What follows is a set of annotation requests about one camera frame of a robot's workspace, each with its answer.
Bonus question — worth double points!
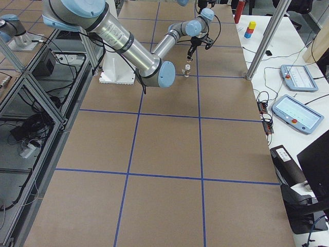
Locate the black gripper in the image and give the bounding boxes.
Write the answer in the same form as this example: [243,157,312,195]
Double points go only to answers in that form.
[187,37,202,60]

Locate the white PPR brass valve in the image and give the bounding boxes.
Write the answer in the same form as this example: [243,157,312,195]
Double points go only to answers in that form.
[182,64,191,78]

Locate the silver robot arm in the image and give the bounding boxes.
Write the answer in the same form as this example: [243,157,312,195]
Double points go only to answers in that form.
[42,1,214,88]
[176,0,208,8]

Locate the red cylinder tube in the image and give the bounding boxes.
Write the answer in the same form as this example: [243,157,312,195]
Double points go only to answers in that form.
[234,0,246,24]

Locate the stacked coloured blocks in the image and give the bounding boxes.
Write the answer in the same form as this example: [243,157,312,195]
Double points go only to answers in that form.
[244,21,257,39]

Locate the small black box device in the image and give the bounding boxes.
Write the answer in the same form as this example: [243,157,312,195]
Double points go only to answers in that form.
[265,50,272,56]

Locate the orange circuit board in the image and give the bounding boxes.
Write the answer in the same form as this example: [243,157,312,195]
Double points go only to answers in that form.
[257,100,268,114]

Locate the far teach pendant tablet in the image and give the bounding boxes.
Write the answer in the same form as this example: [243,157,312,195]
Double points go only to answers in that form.
[280,65,318,92]

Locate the teach pendant tablet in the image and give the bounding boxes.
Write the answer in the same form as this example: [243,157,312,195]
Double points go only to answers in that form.
[272,95,324,134]
[280,65,318,92]

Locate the near teach pendant tablet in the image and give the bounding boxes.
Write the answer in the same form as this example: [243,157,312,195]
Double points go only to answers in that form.
[272,95,324,134]

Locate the black paper roll box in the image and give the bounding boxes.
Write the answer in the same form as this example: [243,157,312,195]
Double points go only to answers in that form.
[270,145,306,187]

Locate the black monitor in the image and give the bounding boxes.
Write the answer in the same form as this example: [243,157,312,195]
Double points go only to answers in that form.
[297,131,328,201]

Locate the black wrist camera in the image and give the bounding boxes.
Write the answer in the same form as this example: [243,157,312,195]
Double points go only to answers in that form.
[202,36,214,50]

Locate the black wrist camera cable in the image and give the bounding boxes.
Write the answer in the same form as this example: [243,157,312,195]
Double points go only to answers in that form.
[205,12,222,44]

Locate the aluminium profile post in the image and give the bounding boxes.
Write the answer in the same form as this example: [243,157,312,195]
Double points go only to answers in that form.
[246,0,291,81]

